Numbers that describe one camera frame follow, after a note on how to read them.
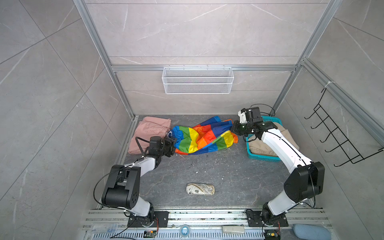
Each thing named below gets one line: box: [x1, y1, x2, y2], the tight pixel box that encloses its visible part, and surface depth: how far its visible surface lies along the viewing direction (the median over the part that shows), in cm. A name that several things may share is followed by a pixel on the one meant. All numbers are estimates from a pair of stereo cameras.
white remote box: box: [222, 225, 245, 233], surface depth 69 cm
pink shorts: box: [128, 116, 172, 154], surface depth 109 cm
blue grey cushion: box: [292, 223, 332, 240], surface depth 70 cm
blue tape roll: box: [180, 224, 190, 238], surface depth 72 cm
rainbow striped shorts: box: [167, 116, 239, 155], surface depth 97 cm
